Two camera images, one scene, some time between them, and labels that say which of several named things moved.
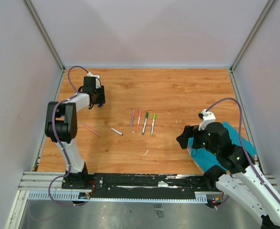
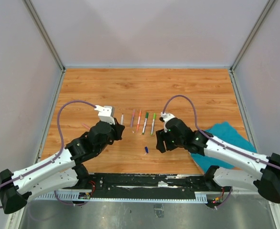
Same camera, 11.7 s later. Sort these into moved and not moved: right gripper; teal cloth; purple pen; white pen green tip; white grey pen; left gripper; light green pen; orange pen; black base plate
Moved: white grey pen; left gripper; right gripper
Not moved: orange pen; purple pen; teal cloth; light green pen; black base plate; white pen green tip
